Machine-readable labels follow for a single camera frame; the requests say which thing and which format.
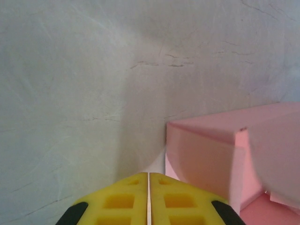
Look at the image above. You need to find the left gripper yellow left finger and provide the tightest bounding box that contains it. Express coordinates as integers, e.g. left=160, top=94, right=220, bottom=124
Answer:
left=55, top=172, right=150, bottom=225

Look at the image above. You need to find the pink paper box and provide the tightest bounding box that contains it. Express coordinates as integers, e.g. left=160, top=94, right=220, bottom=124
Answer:
left=165, top=102, right=300, bottom=225

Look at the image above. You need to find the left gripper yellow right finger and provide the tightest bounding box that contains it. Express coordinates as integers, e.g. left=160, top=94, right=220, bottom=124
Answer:
left=149, top=172, right=246, bottom=225

